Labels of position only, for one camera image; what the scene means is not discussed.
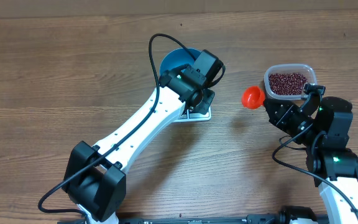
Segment orange scoop with blue handle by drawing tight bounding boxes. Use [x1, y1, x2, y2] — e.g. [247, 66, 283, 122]
[241, 86, 265, 110]

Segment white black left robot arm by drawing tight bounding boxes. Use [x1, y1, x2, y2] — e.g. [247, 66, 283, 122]
[62, 49, 224, 223]

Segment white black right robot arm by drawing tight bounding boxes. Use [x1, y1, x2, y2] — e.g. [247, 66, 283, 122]
[264, 95, 358, 223]

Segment white digital kitchen scale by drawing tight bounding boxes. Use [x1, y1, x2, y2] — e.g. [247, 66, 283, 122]
[174, 107, 212, 123]

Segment teal blue bowl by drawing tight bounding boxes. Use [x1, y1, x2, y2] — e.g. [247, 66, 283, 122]
[159, 48, 195, 76]

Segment red beans in container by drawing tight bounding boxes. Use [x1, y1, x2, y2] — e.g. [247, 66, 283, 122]
[268, 73, 308, 95]

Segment clear plastic food container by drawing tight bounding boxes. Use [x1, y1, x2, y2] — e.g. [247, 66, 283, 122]
[264, 63, 318, 101]

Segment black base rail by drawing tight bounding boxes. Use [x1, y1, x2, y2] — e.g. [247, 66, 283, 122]
[57, 205, 334, 224]

